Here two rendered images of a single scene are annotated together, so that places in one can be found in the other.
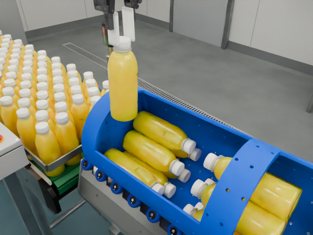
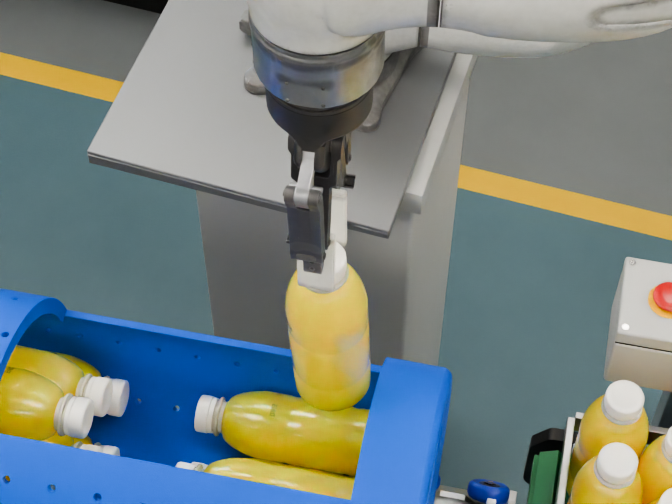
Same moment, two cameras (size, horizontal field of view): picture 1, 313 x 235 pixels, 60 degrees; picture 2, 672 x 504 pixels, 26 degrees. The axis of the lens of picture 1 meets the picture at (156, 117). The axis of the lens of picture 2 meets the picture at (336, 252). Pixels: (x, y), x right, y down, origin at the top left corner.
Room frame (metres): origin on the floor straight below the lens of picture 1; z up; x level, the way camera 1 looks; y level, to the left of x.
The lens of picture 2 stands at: (1.18, -0.25, 2.38)
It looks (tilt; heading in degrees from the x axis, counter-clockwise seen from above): 55 degrees down; 151
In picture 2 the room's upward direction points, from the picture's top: straight up
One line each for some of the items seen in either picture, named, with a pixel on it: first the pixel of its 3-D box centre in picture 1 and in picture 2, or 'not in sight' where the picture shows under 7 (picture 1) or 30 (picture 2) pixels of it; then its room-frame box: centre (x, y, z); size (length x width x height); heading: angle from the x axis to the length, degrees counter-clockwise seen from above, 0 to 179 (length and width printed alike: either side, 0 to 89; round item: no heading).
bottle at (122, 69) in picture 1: (123, 83); (328, 327); (0.58, 0.08, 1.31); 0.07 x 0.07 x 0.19
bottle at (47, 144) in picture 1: (49, 150); (608, 447); (0.69, 0.36, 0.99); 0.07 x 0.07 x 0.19
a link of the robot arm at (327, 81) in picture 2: not in sight; (318, 37); (0.59, 0.07, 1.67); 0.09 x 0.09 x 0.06
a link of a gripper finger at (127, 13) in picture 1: (128, 24); (316, 260); (0.60, 0.06, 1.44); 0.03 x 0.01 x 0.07; 49
